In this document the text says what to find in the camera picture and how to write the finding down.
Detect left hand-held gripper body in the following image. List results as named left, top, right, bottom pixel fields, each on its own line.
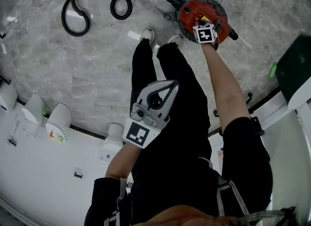
left=122, top=102, right=170, bottom=149

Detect person's face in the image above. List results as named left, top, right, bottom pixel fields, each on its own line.
left=132, top=204, right=234, bottom=226

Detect white toilet with blue label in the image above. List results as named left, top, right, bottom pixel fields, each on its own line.
left=99, top=122, right=125, bottom=164

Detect person's black trousers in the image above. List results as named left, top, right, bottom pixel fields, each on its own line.
left=130, top=38, right=212, bottom=172

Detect white toilet with coloured tags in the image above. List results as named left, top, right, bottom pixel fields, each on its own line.
left=45, top=103, right=72, bottom=143

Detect person's black striped top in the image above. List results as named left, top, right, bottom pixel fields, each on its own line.
left=83, top=116, right=273, bottom=226

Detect person's left white shoe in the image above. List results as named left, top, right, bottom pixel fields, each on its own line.
left=140, top=28, right=156, bottom=50

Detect black vacuum hose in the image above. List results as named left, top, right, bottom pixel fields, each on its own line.
left=61, top=0, right=183, bottom=37

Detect black stand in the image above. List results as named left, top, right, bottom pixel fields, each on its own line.
left=0, top=74, right=12, bottom=87

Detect red vacuum cleaner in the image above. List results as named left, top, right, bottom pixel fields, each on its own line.
left=163, top=0, right=239, bottom=51

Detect small grey scraper tool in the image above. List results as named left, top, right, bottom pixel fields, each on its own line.
left=7, top=120, right=20, bottom=147

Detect clear eyeglasses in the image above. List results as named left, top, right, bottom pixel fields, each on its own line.
left=225, top=206, right=297, bottom=226

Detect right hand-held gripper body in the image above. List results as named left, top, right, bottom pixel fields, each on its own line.
left=192, top=17, right=218, bottom=44

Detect person's right forearm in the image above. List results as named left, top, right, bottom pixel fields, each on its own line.
left=201, top=42, right=251, bottom=134

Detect person's left forearm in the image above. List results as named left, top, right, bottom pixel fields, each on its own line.
left=104, top=141, right=142, bottom=180

